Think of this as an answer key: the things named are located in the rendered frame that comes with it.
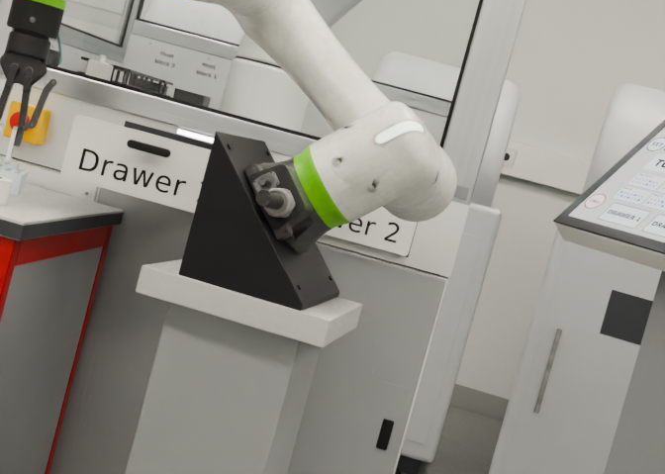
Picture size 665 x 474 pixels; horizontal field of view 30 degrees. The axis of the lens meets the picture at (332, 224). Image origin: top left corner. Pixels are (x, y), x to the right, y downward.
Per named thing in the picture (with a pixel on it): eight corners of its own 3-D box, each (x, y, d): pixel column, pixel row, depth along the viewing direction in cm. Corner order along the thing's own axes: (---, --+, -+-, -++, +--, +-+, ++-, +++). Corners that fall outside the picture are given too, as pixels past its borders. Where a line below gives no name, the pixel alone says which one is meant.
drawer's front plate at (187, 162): (221, 221, 210) (237, 157, 209) (59, 176, 212) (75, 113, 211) (223, 220, 212) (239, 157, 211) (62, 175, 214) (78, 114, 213)
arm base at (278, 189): (263, 248, 166) (302, 228, 165) (217, 150, 168) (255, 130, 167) (313, 257, 191) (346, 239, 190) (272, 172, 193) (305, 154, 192)
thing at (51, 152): (449, 277, 240) (469, 205, 239) (-45, 142, 248) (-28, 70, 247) (448, 247, 335) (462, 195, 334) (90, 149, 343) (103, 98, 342)
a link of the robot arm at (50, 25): (10, -6, 217) (62, 8, 219) (17, -2, 229) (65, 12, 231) (2, 28, 218) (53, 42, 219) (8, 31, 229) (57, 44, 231)
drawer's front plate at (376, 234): (407, 257, 239) (422, 202, 239) (263, 217, 241) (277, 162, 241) (407, 256, 241) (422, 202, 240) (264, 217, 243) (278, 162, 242)
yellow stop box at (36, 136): (35, 144, 241) (44, 109, 241) (0, 135, 242) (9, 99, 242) (44, 145, 247) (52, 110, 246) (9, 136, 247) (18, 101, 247)
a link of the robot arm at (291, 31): (480, 193, 200) (293, -27, 219) (459, 167, 185) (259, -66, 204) (418, 245, 201) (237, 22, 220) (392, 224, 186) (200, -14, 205)
